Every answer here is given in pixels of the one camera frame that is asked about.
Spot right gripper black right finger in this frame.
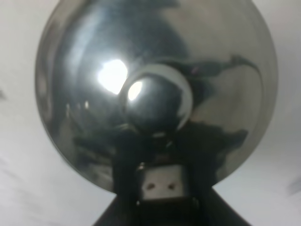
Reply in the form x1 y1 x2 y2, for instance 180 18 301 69
181 136 248 226

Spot stainless steel teapot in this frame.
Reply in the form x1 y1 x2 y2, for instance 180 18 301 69
35 0 278 196

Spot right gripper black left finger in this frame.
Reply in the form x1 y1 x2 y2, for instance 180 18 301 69
93 131 142 226

